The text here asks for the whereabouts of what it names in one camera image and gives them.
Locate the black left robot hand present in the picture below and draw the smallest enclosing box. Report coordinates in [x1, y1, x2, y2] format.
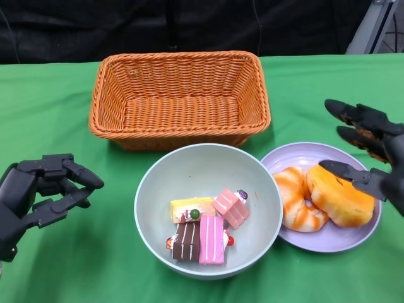
[0, 153, 105, 263]

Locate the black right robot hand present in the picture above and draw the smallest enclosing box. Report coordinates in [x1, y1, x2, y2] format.
[318, 98, 404, 217]

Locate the orange ring doughnut bread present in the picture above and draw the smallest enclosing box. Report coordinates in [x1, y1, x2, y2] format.
[306, 163, 376, 229]

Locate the orange striped twisted bread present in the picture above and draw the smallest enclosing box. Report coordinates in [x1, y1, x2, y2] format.
[273, 166, 330, 233]

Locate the yellow cake slice green ball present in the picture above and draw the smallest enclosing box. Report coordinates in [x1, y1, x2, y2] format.
[170, 196, 217, 225]

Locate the coral layered cake slice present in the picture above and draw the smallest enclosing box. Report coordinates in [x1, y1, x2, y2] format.
[211, 187, 251, 230]

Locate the brown chocolate cake slice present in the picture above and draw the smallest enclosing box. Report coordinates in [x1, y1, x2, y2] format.
[167, 222, 201, 261]

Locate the pale grey-green bowl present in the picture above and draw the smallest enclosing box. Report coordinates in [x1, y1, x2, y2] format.
[134, 143, 283, 281]

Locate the pink layered cake slice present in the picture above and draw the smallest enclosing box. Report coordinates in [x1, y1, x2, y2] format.
[198, 215, 230, 265]

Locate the lilac plate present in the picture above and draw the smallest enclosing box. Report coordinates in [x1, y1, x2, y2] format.
[260, 141, 383, 253]

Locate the orange wicker basket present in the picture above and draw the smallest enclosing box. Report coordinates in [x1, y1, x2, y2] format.
[88, 50, 271, 152]

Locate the green tablecloth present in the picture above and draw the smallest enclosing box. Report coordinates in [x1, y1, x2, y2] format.
[0, 52, 404, 303]

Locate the black backdrop cloth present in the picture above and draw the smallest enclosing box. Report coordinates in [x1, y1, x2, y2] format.
[0, 0, 370, 66]

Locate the aluminium frame profile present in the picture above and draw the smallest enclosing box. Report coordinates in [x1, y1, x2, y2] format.
[345, 0, 404, 55]

